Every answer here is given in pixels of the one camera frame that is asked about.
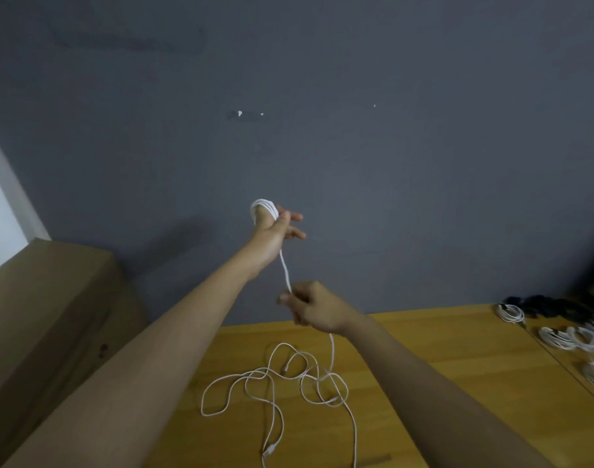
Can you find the person's right hand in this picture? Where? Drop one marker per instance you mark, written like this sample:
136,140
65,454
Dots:
318,307

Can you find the person's left hand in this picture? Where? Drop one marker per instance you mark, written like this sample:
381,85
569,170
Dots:
270,243

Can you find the person's right forearm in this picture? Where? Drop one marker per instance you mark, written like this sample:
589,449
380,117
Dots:
443,404

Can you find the person's left forearm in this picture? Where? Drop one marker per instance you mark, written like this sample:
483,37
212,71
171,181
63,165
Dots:
131,385

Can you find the plain brown cardboard box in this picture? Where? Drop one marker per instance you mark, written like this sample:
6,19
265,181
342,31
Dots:
43,326

